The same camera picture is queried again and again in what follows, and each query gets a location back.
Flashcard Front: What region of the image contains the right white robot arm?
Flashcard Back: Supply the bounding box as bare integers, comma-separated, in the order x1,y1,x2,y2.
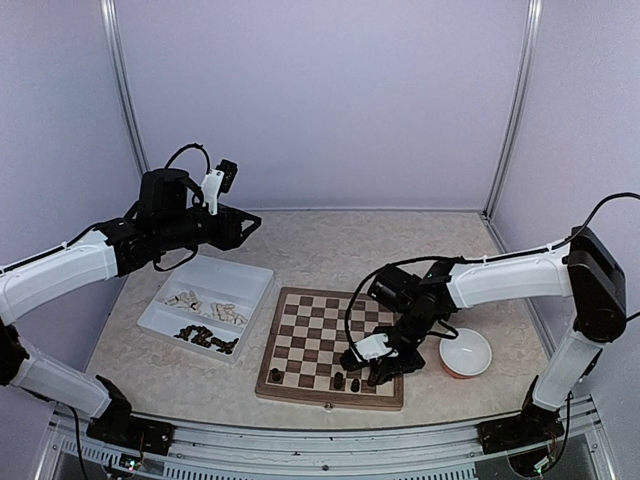
340,226,629,444

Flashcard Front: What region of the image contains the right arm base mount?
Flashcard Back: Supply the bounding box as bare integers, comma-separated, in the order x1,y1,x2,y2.
477,414,565,455

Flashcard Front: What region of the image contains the left aluminium frame post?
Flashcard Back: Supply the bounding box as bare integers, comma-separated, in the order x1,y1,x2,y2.
99,0,150,176

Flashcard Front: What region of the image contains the right aluminium frame post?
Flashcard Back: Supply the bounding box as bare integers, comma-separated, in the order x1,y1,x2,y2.
483,0,543,223

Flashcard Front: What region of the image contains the aluminium frame post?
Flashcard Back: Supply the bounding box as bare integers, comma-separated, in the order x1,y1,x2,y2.
483,0,543,223
99,0,150,176

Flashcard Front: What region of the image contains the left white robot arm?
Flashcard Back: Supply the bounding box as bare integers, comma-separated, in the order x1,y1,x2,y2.
1,160,261,445

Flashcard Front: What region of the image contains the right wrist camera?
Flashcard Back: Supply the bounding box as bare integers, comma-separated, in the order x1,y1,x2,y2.
340,333,399,369

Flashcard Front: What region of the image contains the white orange ceramic bowl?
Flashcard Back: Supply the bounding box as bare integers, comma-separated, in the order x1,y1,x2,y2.
439,328,493,379

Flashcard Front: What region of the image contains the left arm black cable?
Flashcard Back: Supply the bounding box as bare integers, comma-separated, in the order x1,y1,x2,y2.
152,143,211,271

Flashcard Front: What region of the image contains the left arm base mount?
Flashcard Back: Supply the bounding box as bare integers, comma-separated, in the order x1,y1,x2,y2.
87,416,175,456

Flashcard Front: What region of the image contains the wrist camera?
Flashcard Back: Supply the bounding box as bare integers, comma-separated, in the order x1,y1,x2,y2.
340,333,399,369
201,159,238,216

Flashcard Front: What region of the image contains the wooden chess board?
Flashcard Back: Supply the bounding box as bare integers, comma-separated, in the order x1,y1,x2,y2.
255,287,404,411

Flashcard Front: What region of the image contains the dark chess knight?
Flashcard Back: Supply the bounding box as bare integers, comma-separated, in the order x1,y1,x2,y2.
332,372,345,391

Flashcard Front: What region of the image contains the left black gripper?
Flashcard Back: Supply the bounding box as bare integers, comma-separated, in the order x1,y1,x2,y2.
157,203,261,252

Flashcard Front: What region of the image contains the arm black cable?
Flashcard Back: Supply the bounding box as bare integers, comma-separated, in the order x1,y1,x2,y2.
344,192,640,361
152,143,211,271

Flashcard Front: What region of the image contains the front aluminium rail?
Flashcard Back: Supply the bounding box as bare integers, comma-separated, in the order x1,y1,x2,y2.
34,407,616,480

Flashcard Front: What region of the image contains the pile of dark chess pieces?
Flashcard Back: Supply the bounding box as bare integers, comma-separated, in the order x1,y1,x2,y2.
174,325,239,355

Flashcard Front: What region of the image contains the pile of white chess pieces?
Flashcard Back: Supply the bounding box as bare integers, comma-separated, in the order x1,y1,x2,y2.
161,290,249,326

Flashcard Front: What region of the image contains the white divided plastic tray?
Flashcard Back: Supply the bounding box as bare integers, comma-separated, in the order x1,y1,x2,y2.
137,255,274,364

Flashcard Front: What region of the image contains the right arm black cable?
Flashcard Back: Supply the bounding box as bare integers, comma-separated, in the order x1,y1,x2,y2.
344,192,640,361

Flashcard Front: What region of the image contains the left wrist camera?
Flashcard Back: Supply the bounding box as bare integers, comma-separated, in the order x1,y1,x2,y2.
201,159,238,216

